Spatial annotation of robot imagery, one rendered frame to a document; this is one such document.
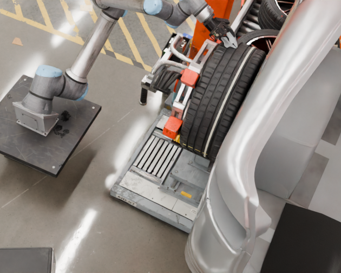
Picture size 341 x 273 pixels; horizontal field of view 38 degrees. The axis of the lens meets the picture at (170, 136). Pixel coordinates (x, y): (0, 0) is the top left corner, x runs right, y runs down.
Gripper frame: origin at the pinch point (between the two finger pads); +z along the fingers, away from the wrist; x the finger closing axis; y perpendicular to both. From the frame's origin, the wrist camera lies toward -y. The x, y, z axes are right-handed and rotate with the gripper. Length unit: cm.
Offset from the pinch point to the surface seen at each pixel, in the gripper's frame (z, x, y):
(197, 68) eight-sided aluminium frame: -5.6, -15.2, 17.7
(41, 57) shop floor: -81, -165, -59
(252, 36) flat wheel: 17, -41, -102
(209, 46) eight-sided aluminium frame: -7.9, -12.4, -0.9
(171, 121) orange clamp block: 6, -40, 31
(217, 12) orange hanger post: -16.6, -12.8, -34.1
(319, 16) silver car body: 4, 60, 48
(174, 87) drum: -4.3, -41.8, 7.2
